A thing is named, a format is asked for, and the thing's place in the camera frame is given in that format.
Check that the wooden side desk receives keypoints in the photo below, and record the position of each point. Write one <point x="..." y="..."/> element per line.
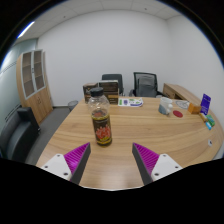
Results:
<point x="176" y="91"/>

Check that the black padded office chair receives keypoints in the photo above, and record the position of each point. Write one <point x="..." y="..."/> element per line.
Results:
<point x="115" y="77"/>

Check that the orange cardboard box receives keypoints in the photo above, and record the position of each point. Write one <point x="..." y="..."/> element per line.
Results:
<point x="194" y="108"/>

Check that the purple pouch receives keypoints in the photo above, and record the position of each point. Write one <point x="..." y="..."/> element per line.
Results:
<point x="205" y="104"/>

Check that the grey waste bin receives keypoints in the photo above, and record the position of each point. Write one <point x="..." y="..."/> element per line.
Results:
<point x="72" y="105"/>

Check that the dark brown printed box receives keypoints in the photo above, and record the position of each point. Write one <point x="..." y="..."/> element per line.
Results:
<point x="109" y="87"/>

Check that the black leather armchair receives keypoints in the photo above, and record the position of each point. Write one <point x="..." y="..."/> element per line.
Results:
<point x="18" y="136"/>

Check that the ceiling light panel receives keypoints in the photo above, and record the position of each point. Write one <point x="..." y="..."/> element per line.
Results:
<point x="26" y="29"/>

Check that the green packet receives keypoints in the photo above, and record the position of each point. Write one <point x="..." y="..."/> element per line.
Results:
<point x="210" y="120"/>

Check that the clear bottle with black cap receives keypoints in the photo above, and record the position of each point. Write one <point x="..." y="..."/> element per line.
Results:
<point x="101" y="130"/>

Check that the wooden shelf cabinet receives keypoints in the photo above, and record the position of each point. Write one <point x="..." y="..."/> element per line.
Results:
<point x="35" y="96"/>

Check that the small dark brown box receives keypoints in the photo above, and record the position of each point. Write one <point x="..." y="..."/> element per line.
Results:
<point x="87" y="89"/>

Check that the white mug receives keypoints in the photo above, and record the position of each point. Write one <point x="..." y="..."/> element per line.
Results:
<point x="164" y="107"/>

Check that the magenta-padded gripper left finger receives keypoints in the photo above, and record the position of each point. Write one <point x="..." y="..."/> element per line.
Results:
<point x="75" y="160"/>

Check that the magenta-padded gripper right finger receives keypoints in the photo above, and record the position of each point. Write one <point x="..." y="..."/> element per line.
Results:
<point x="148" y="160"/>

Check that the white leaflet with green print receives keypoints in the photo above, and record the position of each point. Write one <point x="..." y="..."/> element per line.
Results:
<point x="130" y="102"/>

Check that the small blue packet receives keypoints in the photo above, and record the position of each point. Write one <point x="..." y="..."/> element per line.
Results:
<point x="208" y="125"/>

